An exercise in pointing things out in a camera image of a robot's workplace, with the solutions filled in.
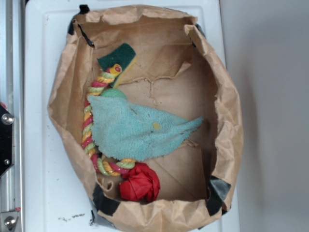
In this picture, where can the aluminium frame rail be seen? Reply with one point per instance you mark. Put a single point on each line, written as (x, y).
(12, 14)

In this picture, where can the black mounting bracket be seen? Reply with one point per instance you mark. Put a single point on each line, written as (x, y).
(6, 139)

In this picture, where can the green and yellow sponge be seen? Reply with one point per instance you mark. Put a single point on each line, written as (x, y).
(122, 58)

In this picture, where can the multicolour twisted rope toy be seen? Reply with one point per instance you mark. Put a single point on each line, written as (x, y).
(104, 167)

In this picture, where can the green ball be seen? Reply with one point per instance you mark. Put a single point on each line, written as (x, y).
(113, 92)

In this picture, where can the light blue terry cloth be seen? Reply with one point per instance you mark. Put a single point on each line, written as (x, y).
(123, 129)

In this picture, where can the brown paper bag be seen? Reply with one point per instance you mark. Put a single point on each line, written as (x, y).
(176, 70)

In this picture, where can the crumpled red cloth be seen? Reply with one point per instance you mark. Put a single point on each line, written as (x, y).
(140, 183)

